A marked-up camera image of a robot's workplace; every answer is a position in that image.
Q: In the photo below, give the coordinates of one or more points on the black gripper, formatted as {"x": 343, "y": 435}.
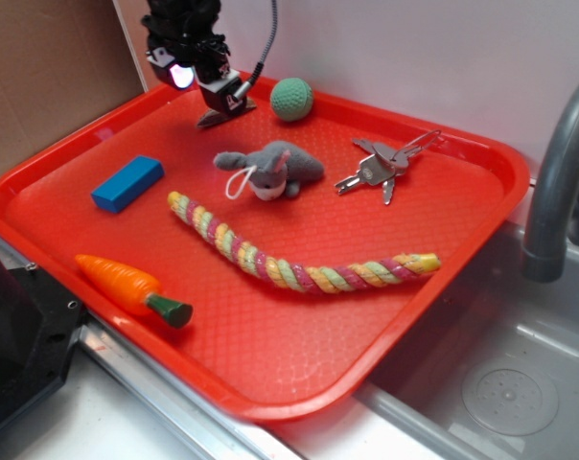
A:
{"x": 184, "y": 30}

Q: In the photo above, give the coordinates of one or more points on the brown wood chip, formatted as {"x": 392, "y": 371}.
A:
{"x": 213, "y": 118}

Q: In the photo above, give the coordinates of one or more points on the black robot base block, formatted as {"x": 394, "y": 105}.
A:
{"x": 39, "y": 321}

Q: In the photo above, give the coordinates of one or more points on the green knitted ball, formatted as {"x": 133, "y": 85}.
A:
{"x": 291, "y": 99}

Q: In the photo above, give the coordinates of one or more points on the grey plush bunny toy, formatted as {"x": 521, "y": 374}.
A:
{"x": 279, "y": 169}

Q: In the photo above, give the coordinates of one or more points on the blue wooden block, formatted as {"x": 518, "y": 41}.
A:
{"x": 124, "y": 186}

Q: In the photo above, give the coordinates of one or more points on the brown cardboard panel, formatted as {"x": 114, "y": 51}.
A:
{"x": 63, "y": 64}

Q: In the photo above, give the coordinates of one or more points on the red plastic tray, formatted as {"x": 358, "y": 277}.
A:
{"x": 260, "y": 352}

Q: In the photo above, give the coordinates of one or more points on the silver key bunch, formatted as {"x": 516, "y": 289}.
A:
{"x": 383, "y": 164}

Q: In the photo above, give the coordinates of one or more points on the orange plastic toy carrot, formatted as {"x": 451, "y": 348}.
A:
{"x": 133, "y": 290}

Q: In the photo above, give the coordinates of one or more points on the grey sink faucet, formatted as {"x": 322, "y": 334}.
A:
{"x": 553, "y": 218}

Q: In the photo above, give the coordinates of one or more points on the grey plastic sink basin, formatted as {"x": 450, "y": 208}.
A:
{"x": 491, "y": 369}

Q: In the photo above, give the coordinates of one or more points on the multicolour twisted rope toy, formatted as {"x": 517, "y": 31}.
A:
{"x": 283, "y": 274}

